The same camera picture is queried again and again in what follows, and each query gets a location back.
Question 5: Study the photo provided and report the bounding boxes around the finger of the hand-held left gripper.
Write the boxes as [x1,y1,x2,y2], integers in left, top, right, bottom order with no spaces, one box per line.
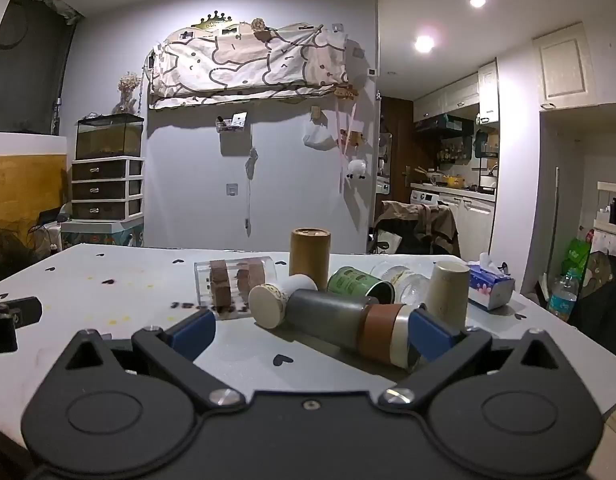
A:
[0,297,43,330]

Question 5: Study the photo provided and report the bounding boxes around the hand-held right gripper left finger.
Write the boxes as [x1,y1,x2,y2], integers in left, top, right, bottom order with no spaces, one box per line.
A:
[68,308,245,407]

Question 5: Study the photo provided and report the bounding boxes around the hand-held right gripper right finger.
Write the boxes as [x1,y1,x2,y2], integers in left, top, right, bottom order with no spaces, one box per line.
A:
[378,304,555,407]

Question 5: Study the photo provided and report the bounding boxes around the grey cup with brown band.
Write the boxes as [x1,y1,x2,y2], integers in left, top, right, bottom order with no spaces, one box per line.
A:
[284,288,423,370]

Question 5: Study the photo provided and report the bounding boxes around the beige paper cup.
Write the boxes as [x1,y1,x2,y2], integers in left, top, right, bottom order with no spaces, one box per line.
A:
[426,260,472,333]

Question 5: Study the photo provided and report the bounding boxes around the clear plastic cup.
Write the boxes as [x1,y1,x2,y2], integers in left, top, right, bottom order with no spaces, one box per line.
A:
[194,255,279,321]

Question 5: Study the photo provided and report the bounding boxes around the white paper cup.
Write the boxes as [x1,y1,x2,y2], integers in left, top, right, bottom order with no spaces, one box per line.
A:
[248,273,319,330]

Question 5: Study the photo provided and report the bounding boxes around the clear glass jar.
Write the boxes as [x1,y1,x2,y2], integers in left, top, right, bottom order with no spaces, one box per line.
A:
[371,259,433,307]

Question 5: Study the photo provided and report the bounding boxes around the blue tissue pack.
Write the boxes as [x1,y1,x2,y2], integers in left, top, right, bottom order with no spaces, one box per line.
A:
[466,252,517,311]

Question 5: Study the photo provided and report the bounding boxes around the green tin can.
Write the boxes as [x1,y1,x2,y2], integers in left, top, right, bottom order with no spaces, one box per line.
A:
[327,266,397,306]

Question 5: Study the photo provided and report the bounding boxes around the chair with brown clothes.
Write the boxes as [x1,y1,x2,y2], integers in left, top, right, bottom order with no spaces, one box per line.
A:
[374,200,461,259]

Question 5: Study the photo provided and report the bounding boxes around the white washing machine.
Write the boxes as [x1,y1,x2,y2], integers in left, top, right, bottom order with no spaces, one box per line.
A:
[410,189,451,208]

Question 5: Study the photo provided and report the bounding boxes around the tall brown cardboard tube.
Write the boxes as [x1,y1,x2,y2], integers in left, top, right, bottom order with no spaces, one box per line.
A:
[289,228,331,293]

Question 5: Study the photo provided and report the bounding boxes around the clear water bottle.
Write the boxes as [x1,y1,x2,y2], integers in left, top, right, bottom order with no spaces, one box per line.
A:
[547,269,582,323]

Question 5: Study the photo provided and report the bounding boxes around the white drawer cabinet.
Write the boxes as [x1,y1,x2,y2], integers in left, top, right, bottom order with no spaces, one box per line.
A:
[70,156,145,222]

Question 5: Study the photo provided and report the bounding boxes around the green bag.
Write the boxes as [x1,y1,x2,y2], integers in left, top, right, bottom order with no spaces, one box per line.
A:
[560,238,594,278]

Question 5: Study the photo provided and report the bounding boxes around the black bag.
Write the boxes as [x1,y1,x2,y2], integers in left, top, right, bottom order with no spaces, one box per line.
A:
[568,250,616,361]

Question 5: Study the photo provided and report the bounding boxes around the dark wooden door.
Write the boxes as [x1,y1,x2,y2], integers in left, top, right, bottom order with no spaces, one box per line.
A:
[379,96,415,206]

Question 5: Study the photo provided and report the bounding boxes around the glass fish tank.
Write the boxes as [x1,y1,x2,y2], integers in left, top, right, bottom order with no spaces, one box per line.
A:
[76,113,145,160]

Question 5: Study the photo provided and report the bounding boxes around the white storage shelf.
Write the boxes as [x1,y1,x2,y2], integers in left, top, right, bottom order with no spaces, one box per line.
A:
[592,180,616,256]

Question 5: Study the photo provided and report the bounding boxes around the white plastic bag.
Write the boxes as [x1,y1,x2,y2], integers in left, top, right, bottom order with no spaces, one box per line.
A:
[302,121,337,152]

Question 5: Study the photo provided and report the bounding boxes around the vase with dried flowers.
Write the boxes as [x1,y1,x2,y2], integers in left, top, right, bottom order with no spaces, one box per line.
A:
[112,71,141,116]

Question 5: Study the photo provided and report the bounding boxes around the white kitchen cupboards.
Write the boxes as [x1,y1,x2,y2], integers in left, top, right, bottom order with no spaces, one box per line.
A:
[413,59,501,126]

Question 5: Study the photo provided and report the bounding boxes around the black window curtain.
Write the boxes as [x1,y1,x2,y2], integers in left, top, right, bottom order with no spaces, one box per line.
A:
[0,0,83,137]

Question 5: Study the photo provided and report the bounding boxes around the gold crown decoration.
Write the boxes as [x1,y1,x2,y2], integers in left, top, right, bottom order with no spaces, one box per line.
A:
[190,9,239,33]

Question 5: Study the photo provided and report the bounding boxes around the hanging grey cable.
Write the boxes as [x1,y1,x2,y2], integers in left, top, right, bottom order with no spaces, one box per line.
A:
[244,147,259,238]

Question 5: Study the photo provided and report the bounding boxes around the small wall shelf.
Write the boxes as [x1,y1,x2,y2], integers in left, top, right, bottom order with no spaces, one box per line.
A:
[216,111,249,134]

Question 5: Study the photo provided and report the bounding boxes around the patterned cloth wall cover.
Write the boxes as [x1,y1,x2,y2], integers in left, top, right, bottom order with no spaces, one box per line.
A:
[146,21,349,110]

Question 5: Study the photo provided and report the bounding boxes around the white wall cabinet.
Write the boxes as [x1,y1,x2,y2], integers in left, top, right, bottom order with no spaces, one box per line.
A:
[532,21,605,111]

